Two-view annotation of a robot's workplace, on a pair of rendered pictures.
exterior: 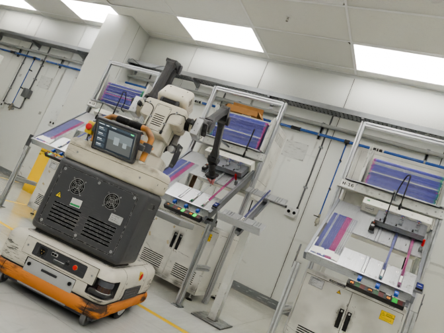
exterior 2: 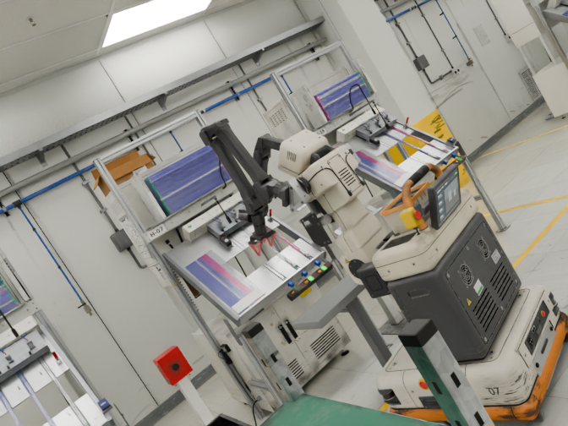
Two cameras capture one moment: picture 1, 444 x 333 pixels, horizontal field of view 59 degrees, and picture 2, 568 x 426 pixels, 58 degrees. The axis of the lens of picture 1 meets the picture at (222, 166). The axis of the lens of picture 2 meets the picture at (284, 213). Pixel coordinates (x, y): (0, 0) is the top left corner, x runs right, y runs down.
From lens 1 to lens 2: 2.94 m
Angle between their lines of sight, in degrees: 58
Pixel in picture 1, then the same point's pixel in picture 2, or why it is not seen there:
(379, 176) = (331, 106)
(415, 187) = (354, 93)
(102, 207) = (485, 262)
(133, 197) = (483, 226)
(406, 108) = (175, 58)
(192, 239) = (298, 308)
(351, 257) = (410, 166)
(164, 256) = (296, 357)
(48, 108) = not seen: outside the picture
